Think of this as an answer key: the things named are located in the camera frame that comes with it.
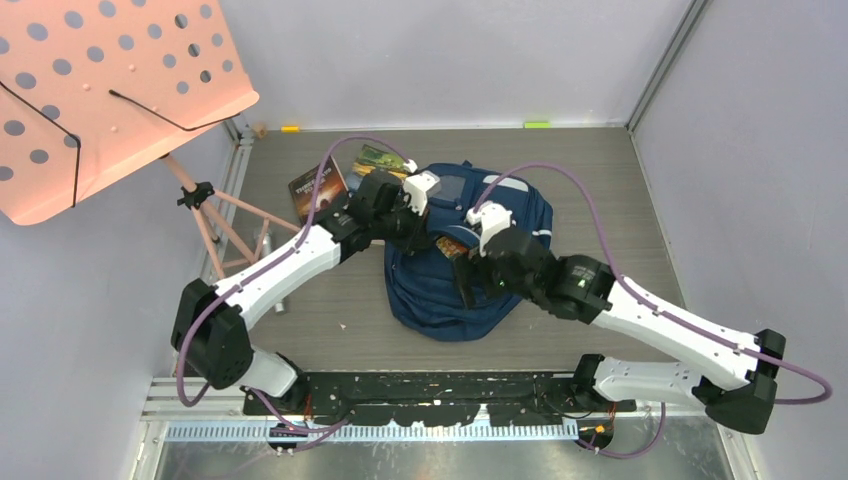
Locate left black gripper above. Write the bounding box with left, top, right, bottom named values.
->
left=371, top=195, right=429, bottom=256

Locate orange small notebook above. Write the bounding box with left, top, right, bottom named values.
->
left=435, top=236, right=469, bottom=259

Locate navy blue student backpack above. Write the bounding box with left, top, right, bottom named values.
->
left=384, top=162, right=554, bottom=342

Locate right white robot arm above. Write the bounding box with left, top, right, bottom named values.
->
left=466, top=201, right=786, bottom=435

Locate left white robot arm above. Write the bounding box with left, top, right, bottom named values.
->
left=171, top=171, right=440, bottom=414

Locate blue Animal Farm book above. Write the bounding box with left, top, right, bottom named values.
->
left=352, top=144, right=412, bottom=179

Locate dark Three Days book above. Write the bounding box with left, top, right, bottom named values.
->
left=288, top=156, right=348, bottom=225

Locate pink perforated music stand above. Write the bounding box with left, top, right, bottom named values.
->
left=1, top=1, right=261, bottom=264

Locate black mounting base plate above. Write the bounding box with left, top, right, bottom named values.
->
left=243, top=371, right=636, bottom=427

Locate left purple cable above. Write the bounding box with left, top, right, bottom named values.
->
left=175, top=135, right=419, bottom=429

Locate purple cable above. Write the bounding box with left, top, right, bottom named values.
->
left=175, top=135, right=419, bottom=429
left=470, top=162, right=834, bottom=460

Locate aluminium frame rail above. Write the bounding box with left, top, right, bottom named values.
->
left=143, top=377, right=706, bottom=444

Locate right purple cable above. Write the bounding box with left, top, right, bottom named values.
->
left=470, top=162, right=834, bottom=460

